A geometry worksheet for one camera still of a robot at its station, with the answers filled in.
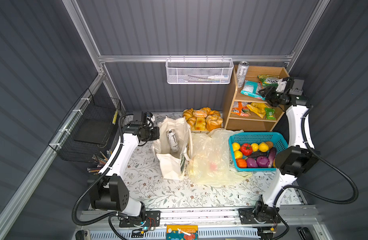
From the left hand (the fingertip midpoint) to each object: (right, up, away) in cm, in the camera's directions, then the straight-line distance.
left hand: (158, 134), depth 84 cm
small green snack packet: (+69, +13, +10) cm, 71 cm away
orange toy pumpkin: (+48, -17, +3) cm, 51 cm away
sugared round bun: (+26, +14, +26) cm, 39 cm away
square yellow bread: (+26, +6, +24) cm, 36 cm away
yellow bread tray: (+25, +1, +25) cm, 36 cm away
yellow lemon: (+48, -9, +12) cm, 50 cm away
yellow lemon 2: (+48, -13, +8) cm, 50 cm away
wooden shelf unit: (+58, +14, +13) cm, 61 cm away
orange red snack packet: (+51, +16, +13) cm, 55 cm away
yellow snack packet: (+63, +16, +13) cm, 66 cm away
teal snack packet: (+54, +27, +3) cm, 60 cm away
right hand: (+59, +23, -2) cm, 63 cm away
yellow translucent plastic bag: (+31, -19, +7) cm, 37 cm away
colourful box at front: (+14, -46, -14) cm, 50 cm away
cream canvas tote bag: (+8, -16, -6) cm, 19 cm away
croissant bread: (+17, +14, +32) cm, 39 cm away
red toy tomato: (+53, -10, +8) cm, 54 cm away
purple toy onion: (+61, -17, +4) cm, 63 cm away
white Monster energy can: (+7, -4, +8) cm, 12 cm away
